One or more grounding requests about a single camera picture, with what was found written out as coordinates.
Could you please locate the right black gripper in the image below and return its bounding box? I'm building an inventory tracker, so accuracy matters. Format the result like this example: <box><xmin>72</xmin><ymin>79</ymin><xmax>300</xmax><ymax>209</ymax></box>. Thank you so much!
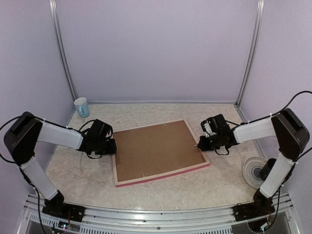
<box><xmin>197</xmin><ymin>133</ymin><xmax>222</xmax><ymax>151</ymax></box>

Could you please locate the brown cardboard backing board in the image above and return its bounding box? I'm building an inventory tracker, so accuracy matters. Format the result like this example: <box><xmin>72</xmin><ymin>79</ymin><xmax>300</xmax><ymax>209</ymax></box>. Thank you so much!
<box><xmin>112</xmin><ymin>121</ymin><xmax>207</xmax><ymax>183</ymax></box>

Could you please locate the pink wooden picture frame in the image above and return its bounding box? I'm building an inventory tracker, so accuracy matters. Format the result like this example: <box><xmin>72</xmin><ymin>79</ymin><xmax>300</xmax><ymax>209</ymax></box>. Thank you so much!
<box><xmin>111</xmin><ymin>118</ymin><xmax>211</xmax><ymax>188</ymax></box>

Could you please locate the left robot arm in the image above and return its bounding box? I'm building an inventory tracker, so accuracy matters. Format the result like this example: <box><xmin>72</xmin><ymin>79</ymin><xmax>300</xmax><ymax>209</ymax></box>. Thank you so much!
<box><xmin>1</xmin><ymin>112</ymin><xmax>117</xmax><ymax>217</ymax></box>

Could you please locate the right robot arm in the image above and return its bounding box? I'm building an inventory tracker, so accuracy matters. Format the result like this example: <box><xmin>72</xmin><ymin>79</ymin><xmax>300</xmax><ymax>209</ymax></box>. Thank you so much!
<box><xmin>197</xmin><ymin>108</ymin><xmax>310</xmax><ymax>198</ymax></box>

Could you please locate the light blue mug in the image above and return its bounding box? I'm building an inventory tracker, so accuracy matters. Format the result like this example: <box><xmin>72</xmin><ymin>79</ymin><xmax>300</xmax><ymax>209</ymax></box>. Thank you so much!
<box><xmin>74</xmin><ymin>97</ymin><xmax>90</xmax><ymax>118</ymax></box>

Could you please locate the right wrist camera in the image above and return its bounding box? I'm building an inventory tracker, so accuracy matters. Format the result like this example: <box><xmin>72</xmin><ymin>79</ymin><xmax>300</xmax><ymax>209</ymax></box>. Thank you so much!
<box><xmin>200</xmin><ymin>120</ymin><xmax>214</xmax><ymax>136</ymax></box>

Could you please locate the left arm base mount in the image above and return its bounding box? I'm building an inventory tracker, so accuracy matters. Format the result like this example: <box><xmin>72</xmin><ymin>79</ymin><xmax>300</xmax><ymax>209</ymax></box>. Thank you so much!
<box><xmin>42</xmin><ymin>190</ymin><xmax>86</xmax><ymax>222</ymax></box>

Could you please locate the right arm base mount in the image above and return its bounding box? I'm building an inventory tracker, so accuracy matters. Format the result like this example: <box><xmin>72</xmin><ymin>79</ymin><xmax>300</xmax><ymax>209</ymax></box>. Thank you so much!
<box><xmin>233</xmin><ymin>189</ymin><xmax>275</xmax><ymax>222</ymax></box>

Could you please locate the front aluminium rail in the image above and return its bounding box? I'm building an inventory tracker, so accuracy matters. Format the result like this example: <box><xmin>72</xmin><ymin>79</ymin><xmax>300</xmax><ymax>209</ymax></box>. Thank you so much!
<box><xmin>23</xmin><ymin>201</ymin><xmax>299</xmax><ymax>234</ymax></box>

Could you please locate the left aluminium corner post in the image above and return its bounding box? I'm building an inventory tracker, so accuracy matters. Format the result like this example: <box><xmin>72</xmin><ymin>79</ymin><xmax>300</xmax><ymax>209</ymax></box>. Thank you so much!
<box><xmin>49</xmin><ymin>0</ymin><xmax>78</xmax><ymax>101</ymax></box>

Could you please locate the aluminium corner post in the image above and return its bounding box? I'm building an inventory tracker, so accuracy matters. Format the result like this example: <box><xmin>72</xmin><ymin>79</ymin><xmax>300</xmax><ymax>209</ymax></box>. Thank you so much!
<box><xmin>236</xmin><ymin>0</ymin><xmax>265</xmax><ymax>108</ymax></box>
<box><xmin>49</xmin><ymin>0</ymin><xmax>78</xmax><ymax>101</ymax></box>

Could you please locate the right aluminium corner post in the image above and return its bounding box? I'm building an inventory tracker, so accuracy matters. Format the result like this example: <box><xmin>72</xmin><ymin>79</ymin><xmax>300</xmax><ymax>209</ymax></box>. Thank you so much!
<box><xmin>236</xmin><ymin>0</ymin><xmax>265</xmax><ymax>108</ymax></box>

